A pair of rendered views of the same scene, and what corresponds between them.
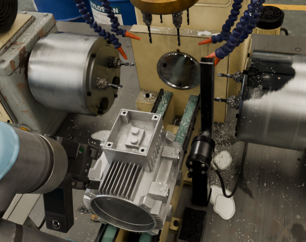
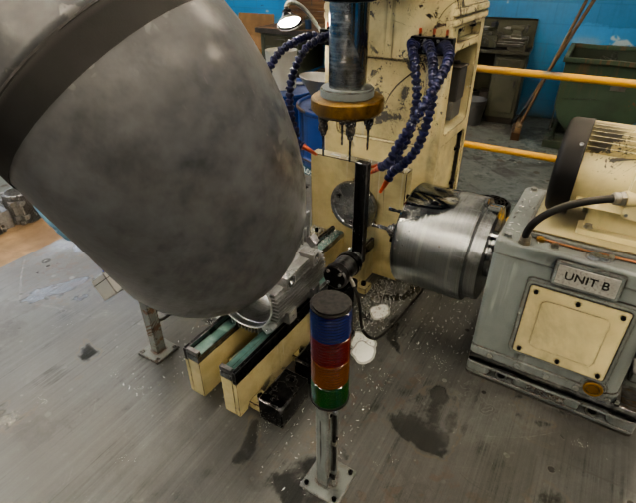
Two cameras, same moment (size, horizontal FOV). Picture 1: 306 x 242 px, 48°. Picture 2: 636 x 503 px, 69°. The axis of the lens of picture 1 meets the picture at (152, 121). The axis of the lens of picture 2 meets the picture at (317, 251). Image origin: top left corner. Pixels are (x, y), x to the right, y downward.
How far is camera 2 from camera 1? 41 cm
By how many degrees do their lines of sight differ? 16
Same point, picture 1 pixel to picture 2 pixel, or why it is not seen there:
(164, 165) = (298, 260)
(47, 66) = not seen: hidden behind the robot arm
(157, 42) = (336, 168)
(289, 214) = (435, 376)
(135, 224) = (253, 321)
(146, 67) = (321, 197)
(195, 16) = (383, 154)
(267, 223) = (406, 377)
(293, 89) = (451, 216)
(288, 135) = (439, 266)
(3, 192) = not seen: hidden behind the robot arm
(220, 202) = (359, 347)
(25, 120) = not seen: hidden behind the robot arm
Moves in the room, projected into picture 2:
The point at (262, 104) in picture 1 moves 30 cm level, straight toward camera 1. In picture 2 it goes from (417, 227) to (350, 298)
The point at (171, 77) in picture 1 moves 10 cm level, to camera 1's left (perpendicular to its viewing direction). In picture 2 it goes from (344, 211) to (311, 209)
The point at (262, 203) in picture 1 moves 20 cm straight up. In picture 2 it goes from (407, 359) to (416, 293)
